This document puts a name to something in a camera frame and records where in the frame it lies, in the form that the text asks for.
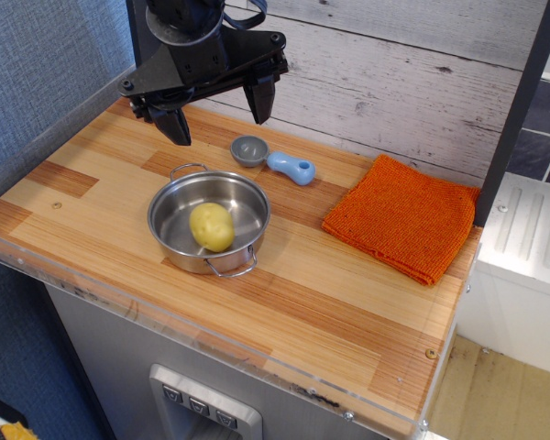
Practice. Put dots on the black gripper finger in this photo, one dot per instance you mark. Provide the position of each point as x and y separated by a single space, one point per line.
260 96
172 124

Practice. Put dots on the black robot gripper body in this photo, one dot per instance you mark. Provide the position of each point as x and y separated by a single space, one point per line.
202 52

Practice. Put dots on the yellow toy potato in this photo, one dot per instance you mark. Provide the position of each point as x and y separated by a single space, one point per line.
212 226

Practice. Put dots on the stainless steel pot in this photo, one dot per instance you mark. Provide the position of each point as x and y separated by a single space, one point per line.
192 184

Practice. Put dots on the blue grey toy scoop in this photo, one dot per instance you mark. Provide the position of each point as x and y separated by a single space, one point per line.
250 151

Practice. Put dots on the clear acrylic edge guard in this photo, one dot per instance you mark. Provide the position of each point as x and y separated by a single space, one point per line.
316 318

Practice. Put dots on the orange knitted cloth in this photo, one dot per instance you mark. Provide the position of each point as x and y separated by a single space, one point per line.
413 222

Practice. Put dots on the silver dispenser button panel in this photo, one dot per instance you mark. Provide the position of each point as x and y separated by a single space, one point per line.
189 409

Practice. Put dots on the white ribbed cabinet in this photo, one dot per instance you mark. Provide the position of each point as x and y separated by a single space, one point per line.
507 303

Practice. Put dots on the yellow black object on floor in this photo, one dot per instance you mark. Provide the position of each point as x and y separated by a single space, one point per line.
15 431

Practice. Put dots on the left dark grey post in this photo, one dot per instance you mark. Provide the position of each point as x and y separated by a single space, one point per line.
144 43

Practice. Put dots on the dark grey post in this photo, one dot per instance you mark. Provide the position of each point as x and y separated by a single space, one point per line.
144 43
527 87

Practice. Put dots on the right dark grey post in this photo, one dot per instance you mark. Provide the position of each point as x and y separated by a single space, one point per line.
527 87

